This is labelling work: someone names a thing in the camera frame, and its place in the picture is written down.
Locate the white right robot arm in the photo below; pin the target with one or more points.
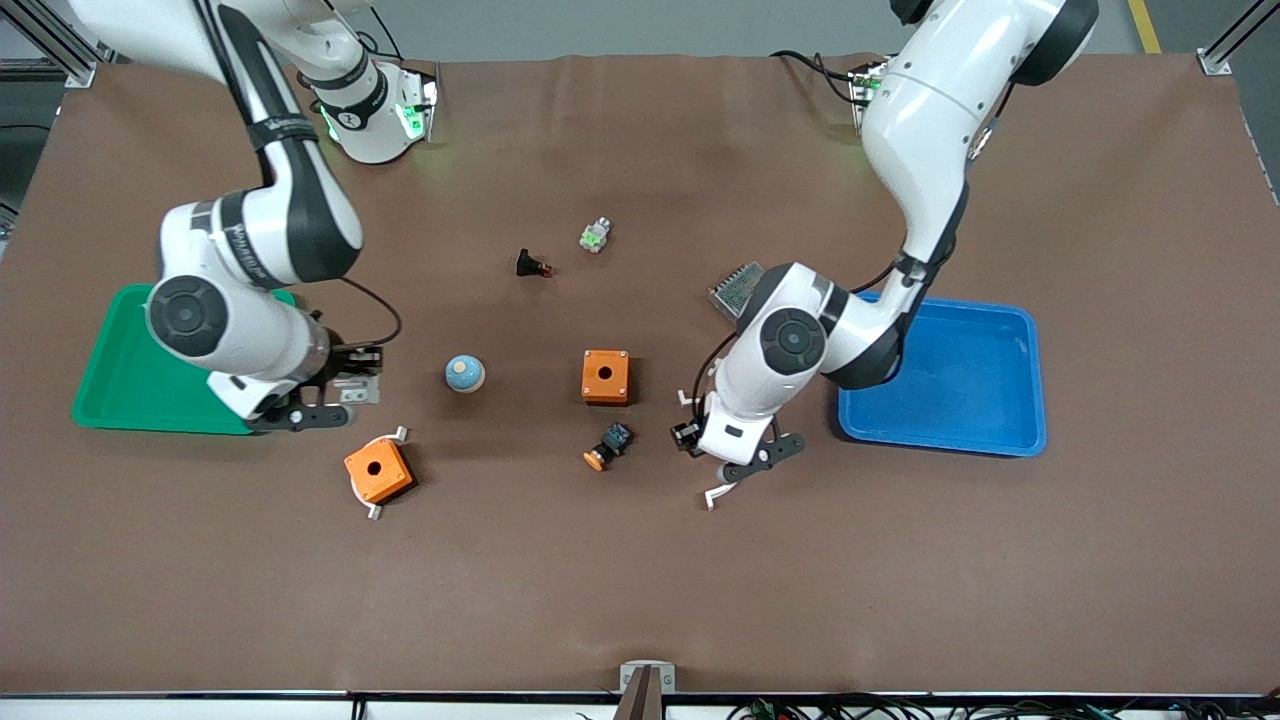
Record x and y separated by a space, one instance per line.
250 230

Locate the metal mesh power supply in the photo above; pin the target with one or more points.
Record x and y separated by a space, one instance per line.
735 285

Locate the blue plastic tray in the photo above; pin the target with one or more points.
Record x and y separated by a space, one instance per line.
970 380

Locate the brown table mat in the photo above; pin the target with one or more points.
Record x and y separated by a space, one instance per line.
600 580

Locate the green plastic tray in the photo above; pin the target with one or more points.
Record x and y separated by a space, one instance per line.
110 385

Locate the orange button box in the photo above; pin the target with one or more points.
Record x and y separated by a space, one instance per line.
385 478
618 385

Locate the black red push button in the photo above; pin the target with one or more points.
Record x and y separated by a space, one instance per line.
528 264

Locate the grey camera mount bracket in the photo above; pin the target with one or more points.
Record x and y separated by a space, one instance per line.
647 680

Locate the aluminium frame post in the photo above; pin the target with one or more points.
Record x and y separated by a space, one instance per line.
1225 50
60 50

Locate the white table edge rail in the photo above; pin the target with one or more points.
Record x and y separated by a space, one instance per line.
200 709

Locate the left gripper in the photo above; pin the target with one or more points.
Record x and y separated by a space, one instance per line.
687 435

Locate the large white arc bracket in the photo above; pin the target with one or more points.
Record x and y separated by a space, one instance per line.
712 494

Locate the white red circuit breaker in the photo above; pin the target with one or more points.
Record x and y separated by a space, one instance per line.
358 392

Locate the blue dome button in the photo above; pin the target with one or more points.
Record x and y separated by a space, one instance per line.
465 373

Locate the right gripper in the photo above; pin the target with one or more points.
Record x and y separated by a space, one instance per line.
345 362

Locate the green white indicator switch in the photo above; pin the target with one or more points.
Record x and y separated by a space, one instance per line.
595 236

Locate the orange black emergency button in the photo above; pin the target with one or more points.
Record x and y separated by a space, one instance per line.
610 443

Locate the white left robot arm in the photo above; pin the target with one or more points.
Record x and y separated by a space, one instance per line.
920 130

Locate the orange box on bracket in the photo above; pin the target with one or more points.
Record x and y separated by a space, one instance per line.
375 513

